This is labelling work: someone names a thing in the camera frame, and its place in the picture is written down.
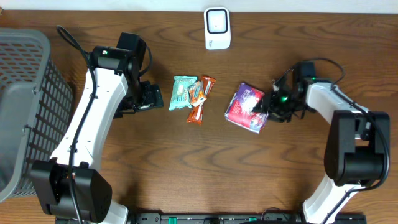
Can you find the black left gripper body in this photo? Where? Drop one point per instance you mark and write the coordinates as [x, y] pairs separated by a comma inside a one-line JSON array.
[[152, 97]]

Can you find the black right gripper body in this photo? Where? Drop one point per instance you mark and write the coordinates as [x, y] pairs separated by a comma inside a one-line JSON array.
[[272, 106]]

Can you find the pink purple pad package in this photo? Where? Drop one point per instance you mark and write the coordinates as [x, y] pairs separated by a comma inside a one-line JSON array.
[[240, 110]]

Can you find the orange red snack bar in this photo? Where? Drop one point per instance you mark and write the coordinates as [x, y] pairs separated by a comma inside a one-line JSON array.
[[196, 114]]

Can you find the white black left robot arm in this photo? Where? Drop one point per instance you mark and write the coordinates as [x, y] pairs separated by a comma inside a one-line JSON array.
[[69, 185]]

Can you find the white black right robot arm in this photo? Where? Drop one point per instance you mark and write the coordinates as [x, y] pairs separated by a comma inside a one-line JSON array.
[[357, 153]]

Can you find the white barcode scanner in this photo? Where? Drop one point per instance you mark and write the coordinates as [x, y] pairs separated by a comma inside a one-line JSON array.
[[217, 28]]

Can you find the teal flushable wipes pack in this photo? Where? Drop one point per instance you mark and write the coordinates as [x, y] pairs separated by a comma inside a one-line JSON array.
[[180, 96]]

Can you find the orange toilet tissue pack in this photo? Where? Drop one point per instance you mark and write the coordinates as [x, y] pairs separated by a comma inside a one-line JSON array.
[[197, 94]]

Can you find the grey plastic basket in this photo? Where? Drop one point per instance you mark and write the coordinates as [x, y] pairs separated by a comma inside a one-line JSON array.
[[36, 106]]

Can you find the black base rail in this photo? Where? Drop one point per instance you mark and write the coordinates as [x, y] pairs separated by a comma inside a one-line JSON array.
[[269, 217]]

